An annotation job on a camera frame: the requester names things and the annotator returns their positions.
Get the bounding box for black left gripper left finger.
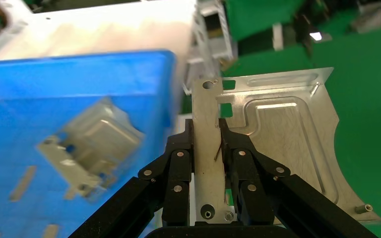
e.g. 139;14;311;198
68;119;195;238

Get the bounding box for white perforated shelf strut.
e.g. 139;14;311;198
182;0;239;96

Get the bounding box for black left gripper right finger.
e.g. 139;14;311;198
219;119;379;238

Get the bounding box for grey tape strip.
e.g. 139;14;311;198
9;166;37;202
42;224;60;238

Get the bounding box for blue plastic tray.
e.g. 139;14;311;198
0;49;178;238

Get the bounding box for stamped sheet metal bracket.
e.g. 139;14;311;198
191;67;381;227
37;97;145;199

